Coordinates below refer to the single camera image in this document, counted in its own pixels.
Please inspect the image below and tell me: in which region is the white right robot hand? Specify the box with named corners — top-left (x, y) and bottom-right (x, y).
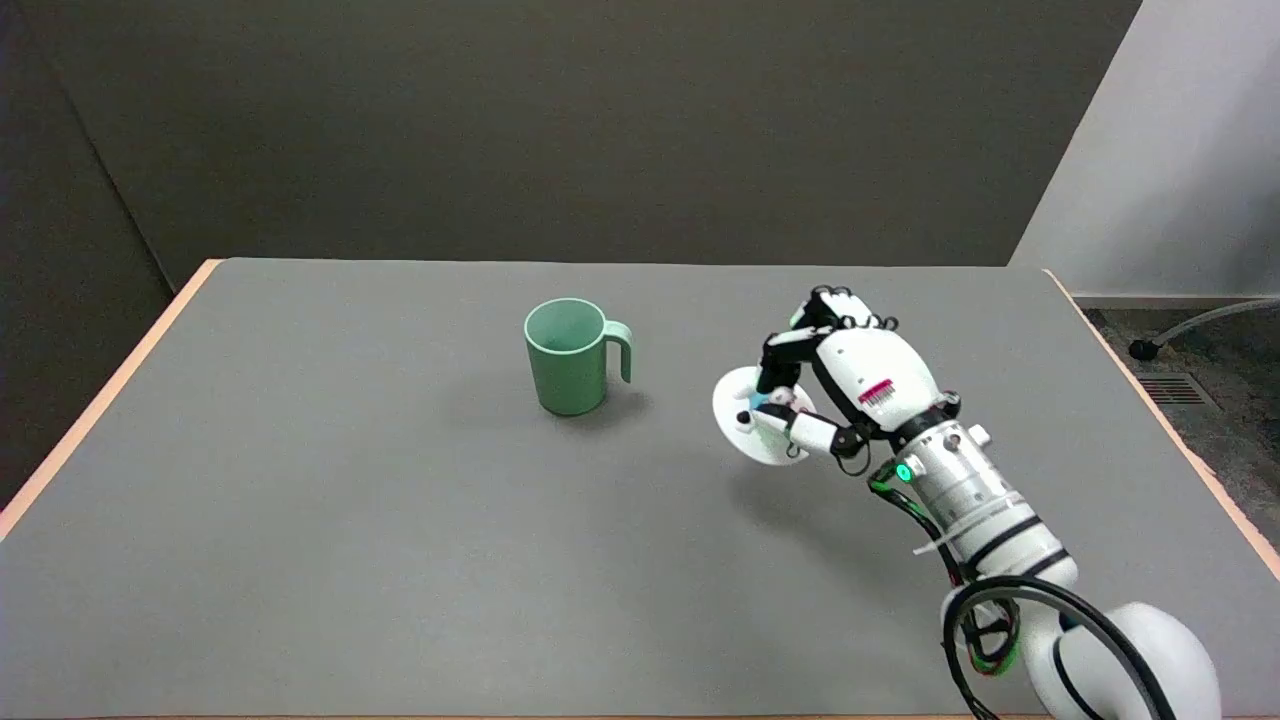
top-left (737, 286), bottom-right (962, 476)

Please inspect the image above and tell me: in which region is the white cup lid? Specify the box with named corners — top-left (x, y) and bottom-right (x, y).
top-left (712, 366), bottom-right (819, 467)

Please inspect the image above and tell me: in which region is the floor vent grille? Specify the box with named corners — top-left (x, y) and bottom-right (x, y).
top-left (1137, 372), bottom-right (1220, 413)

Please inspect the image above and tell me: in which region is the black looping robot cable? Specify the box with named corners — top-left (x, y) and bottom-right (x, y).
top-left (941, 577), bottom-right (1181, 720)

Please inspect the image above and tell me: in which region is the green cup with handle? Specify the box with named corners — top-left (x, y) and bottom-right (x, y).
top-left (523, 298), bottom-right (633, 417)

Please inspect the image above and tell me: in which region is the grey hose with black end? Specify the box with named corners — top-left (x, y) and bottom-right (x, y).
top-left (1129, 298), bottom-right (1280, 362)

